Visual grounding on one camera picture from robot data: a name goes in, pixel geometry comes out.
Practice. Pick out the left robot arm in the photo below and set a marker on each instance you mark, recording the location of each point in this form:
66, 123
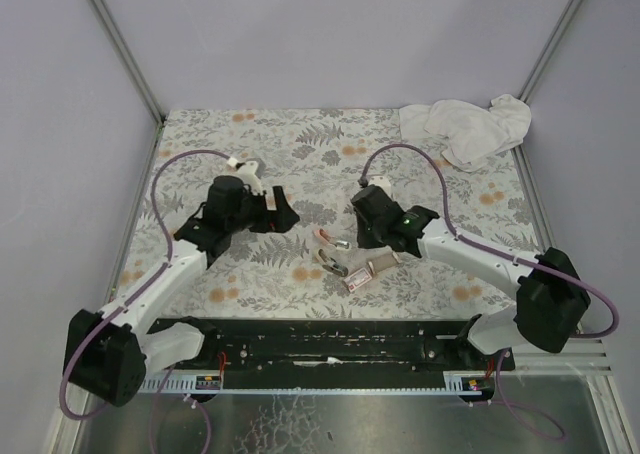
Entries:
109, 353

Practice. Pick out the red white staple box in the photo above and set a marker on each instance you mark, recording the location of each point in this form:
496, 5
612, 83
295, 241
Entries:
357, 279

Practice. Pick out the white crumpled cloth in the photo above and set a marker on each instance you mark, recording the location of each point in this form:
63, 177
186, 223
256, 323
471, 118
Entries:
472, 134

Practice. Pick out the white cable duct strip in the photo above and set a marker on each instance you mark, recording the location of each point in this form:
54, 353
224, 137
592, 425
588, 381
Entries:
336, 379

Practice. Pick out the floral patterned table mat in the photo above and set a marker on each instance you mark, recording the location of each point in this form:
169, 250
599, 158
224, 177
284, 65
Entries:
317, 156

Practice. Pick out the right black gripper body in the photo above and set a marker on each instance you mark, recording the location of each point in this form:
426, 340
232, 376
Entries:
370, 219

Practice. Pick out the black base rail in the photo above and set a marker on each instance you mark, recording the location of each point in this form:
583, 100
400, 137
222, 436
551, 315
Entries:
437, 345

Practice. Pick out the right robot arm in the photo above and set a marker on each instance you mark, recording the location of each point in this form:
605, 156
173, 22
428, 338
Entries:
548, 300

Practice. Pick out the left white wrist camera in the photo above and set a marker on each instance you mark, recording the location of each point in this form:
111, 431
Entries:
249, 172

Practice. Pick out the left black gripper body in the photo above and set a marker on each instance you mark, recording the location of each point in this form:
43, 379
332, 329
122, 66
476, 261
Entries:
270, 214

